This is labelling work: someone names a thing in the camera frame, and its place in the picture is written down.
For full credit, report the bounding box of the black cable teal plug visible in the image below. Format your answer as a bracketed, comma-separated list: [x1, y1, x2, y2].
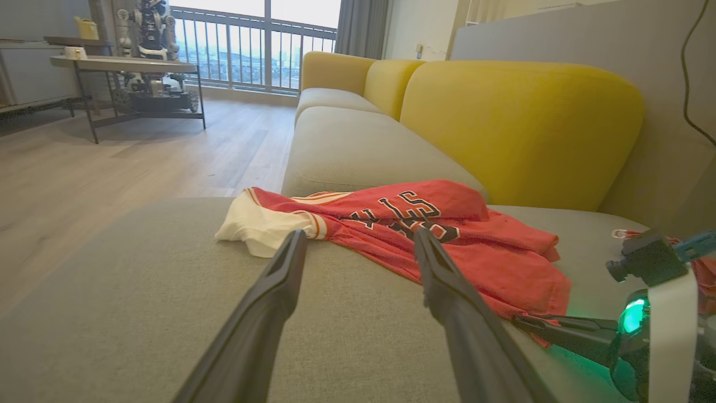
[674, 0, 716, 264]

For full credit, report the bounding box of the grey window curtain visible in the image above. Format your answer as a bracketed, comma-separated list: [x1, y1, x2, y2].
[335, 0, 393, 60]

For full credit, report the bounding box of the grey balcony railing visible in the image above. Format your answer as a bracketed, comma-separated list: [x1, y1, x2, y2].
[171, 6, 338, 90]

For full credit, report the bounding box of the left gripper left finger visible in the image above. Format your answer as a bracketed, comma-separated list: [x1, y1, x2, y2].
[173, 229, 308, 403]

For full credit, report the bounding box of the white black wheeled robot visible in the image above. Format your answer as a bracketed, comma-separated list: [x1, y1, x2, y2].
[116, 0, 200, 113]

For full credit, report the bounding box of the dark round side table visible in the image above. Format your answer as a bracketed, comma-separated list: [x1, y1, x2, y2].
[44, 36, 114, 118]

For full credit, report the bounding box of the grey fabric sofa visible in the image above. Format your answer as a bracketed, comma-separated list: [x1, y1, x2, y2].
[0, 87, 716, 403]

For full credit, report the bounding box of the yellow watering can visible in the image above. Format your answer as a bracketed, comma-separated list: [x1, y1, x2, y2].
[74, 16, 100, 41]

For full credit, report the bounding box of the black framed coffee table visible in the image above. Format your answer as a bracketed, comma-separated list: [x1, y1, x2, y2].
[50, 55, 206, 144]

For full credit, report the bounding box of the red white basketball jersey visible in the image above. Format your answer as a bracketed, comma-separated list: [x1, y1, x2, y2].
[214, 179, 572, 349]

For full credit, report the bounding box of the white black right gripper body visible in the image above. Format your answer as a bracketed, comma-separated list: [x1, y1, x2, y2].
[609, 269, 716, 403]

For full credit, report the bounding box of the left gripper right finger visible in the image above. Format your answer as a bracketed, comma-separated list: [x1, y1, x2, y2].
[414, 227, 557, 403]

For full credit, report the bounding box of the large balcony window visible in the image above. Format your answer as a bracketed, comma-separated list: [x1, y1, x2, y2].
[167, 0, 343, 95]

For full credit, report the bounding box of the wide yellow back cushion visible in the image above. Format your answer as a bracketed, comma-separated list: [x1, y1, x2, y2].
[400, 60, 646, 212]

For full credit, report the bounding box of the grey partition panel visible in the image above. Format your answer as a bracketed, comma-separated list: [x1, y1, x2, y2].
[450, 0, 716, 236]

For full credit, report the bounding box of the white low tv cabinet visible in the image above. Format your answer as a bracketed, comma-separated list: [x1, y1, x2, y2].
[0, 38, 82, 121]

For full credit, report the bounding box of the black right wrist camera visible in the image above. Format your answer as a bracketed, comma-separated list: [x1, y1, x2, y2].
[606, 232, 690, 287]

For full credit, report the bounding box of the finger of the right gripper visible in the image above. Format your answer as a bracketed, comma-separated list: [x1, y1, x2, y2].
[514, 315, 620, 338]
[545, 330, 619, 367]

